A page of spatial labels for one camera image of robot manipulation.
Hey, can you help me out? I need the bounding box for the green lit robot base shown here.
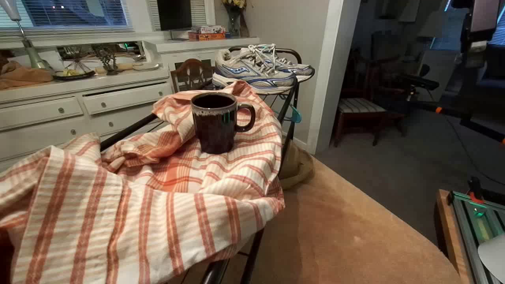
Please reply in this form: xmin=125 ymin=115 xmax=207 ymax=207
xmin=449 ymin=177 xmax=505 ymax=284

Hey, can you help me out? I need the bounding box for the brown ceramic mug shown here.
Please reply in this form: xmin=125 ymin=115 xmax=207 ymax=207
xmin=191 ymin=92 xmax=256 ymax=155

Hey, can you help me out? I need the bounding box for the white blue sneaker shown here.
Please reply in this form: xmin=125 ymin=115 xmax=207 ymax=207
xmin=215 ymin=44 xmax=314 ymax=89

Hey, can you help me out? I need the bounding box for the dark wooden chair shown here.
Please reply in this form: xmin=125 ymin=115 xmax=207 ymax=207
xmin=171 ymin=59 xmax=215 ymax=92

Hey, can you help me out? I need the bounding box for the wooden stool with cushion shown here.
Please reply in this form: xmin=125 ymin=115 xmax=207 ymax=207
xmin=333 ymin=98 xmax=406 ymax=145

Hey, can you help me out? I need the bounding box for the flower vase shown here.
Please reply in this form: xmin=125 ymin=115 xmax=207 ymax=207
xmin=223 ymin=0 xmax=247 ymax=38

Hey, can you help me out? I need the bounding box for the orange box on shelf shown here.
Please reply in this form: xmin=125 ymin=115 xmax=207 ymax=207
xmin=190 ymin=26 xmax=228 ymax=41

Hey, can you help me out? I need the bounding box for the orange white striped cloth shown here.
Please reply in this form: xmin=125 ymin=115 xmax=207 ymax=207
xmin=0 ymin=81 xmax=284 ymax=284

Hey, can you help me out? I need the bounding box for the white dresser with drawers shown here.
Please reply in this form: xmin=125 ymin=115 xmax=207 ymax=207
xmin=0 ymin=38 xmax=258 ymax=169

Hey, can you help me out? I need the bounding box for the black plate with food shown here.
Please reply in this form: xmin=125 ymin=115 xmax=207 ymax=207
xmin=52 ymin=70 xmax=95 ymax=81

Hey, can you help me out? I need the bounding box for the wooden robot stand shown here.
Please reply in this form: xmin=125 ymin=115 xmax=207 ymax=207
xmin=434 ymin=190 xmax=474 ymax=284

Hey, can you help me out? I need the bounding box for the brown cloth on dresser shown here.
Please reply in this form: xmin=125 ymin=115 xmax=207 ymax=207
xmin=0 ymin=59 xmax=52 ymax=90

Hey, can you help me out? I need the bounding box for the silver lamp base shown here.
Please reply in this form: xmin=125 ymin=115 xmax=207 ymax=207
xmin=0 ymin=0 xmax=52 ymax=70

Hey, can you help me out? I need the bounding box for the black metal wire rack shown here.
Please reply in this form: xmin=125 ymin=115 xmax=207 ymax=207
xmin=100 ymin=48 xmax=314 ymax=284

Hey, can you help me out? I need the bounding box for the black camera tripod arm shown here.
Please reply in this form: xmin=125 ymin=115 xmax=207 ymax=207
xmin=400 ymin=74 xmax=505 ymax=145

